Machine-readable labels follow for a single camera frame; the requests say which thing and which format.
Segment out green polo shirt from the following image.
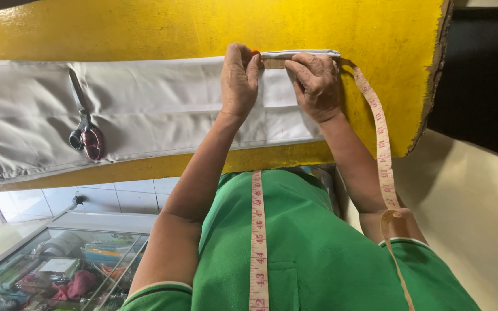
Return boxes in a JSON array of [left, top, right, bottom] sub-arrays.
[[119, 168, 483, 311]]

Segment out person's right hand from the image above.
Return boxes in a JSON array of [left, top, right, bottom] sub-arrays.
[[284, 52, 344, 124]]

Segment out cream measuring tape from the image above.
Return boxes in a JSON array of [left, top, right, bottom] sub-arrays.
[[249, 57, 416, 311]]

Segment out person's left hand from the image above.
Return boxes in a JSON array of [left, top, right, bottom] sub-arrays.
[[220, 42, 265, 119]]

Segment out white cloth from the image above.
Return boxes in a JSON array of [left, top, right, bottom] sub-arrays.
[[0, 49, 341, 184]]

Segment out glass display case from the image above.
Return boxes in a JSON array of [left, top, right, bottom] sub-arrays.
[[0, 203, 159, 311]]

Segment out metal scissors with wrapped handle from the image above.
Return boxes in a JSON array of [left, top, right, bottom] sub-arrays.
[[68, 68, 105, 162]]

